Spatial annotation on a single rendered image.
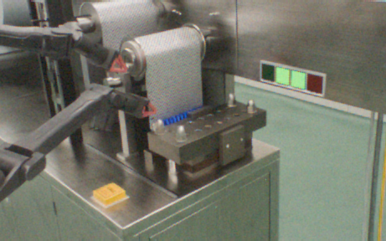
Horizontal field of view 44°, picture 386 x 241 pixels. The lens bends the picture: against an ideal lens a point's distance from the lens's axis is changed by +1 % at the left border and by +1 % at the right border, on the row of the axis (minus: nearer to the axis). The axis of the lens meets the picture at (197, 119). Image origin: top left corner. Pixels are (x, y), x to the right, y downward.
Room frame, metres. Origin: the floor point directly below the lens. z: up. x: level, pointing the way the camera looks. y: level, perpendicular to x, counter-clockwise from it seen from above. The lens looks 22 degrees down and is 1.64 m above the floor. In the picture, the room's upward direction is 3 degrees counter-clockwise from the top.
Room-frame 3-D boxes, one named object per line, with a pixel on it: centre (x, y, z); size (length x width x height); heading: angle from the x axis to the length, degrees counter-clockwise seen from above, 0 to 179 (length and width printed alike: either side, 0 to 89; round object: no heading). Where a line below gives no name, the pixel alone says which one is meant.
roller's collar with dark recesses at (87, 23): (1.67, 0.38, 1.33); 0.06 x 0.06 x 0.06; 41
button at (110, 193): (1.22, 0.27, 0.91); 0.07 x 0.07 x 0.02; 41
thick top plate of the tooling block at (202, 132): (1.46, -0.04, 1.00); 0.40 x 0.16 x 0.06; 131
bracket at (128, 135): (1.49, 0.25, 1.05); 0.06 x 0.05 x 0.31; 131
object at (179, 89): (1.53, 0.07, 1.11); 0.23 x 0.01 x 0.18; 131
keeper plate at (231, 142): (1.40, -0.11, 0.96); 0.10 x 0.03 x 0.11; 131
